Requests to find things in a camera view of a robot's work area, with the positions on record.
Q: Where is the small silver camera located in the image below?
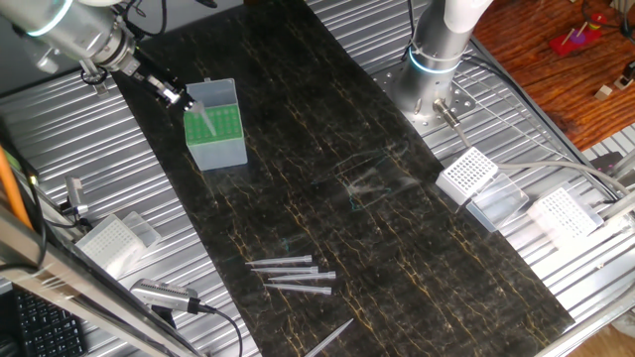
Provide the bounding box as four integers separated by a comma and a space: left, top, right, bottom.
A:
63, 177, 90, 217

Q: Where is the aluminium pole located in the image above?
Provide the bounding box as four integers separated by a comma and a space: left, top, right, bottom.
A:
78, 62, 110, 96

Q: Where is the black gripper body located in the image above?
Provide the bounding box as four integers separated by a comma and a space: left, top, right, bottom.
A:
131, 61, 183, 105

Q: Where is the thin black cable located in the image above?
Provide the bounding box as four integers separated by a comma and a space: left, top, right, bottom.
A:
579, 0, 635, 46

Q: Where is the aluminium frame beam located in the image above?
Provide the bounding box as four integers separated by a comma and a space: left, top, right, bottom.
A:
0, 202, 204, 357

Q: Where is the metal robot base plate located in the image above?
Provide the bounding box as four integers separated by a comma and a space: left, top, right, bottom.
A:
371, 59, 477, 136

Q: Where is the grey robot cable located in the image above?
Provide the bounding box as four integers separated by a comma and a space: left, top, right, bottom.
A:
432, 97, 631, 197

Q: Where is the white tip rack clear lid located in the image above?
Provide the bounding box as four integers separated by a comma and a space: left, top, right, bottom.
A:
74, 210, 163, 280

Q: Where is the red stacking toy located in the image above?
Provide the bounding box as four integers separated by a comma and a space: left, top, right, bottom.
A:
549, 13, 608, 57

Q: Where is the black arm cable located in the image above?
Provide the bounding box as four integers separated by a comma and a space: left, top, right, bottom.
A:
116, 0, 169, 41

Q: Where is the silver depth camera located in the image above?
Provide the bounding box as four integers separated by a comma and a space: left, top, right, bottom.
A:
129, 278, 202, 314

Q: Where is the black camera cable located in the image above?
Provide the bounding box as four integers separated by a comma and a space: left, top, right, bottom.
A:
197, 303, 244, 357

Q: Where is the white tip rack right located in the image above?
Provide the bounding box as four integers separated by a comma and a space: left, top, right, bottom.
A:
526, 186, 605, 249

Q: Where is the orange tube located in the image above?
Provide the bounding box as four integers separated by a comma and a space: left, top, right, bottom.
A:
0, 146, 34, 232

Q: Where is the large clear pipette tip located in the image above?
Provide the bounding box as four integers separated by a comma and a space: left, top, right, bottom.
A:
245, 254, 314, 267
267, 270, 337, 283
250, 266, 319, 276
303, 317, 355, 357
190, 100, 219, 139
262, 283, 332, 297

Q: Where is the black white handheld device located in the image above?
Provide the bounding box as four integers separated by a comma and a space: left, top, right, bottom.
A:
613, 59, 635, 91

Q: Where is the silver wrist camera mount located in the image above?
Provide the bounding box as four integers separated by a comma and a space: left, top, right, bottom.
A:
34, 54, 61, 75

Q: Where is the brown wooden table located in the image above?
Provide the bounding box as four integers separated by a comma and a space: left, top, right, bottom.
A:
470, 0, 635, 153

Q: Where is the black keyboard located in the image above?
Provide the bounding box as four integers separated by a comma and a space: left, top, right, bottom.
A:
9, 287, 88, 357

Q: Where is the white tip rack left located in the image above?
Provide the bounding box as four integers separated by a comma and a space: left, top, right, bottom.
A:
435, 146, 531, 233

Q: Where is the green pipette tip holder box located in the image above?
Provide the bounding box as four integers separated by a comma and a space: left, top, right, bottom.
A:
183, 77, 249, 173

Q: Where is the black marble pattern mat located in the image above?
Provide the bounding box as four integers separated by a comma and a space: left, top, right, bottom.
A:
103, 0, 576, 357

